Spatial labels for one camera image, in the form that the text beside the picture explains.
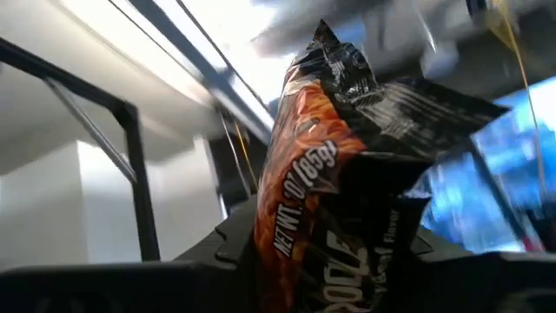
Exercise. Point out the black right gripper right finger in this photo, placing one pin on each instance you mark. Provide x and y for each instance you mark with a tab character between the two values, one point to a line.
499	282

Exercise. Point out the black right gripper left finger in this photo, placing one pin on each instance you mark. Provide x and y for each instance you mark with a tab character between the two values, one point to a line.
130	287

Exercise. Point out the black ramen packet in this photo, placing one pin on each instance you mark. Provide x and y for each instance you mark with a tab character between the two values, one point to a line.
347	130

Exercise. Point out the long linear ceiling light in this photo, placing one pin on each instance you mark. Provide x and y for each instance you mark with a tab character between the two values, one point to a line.
243	52

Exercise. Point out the large window black frame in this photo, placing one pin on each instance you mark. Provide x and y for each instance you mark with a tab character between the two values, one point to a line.
499	174

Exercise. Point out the black metal frame post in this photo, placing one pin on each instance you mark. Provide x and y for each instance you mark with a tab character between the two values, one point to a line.
134	174

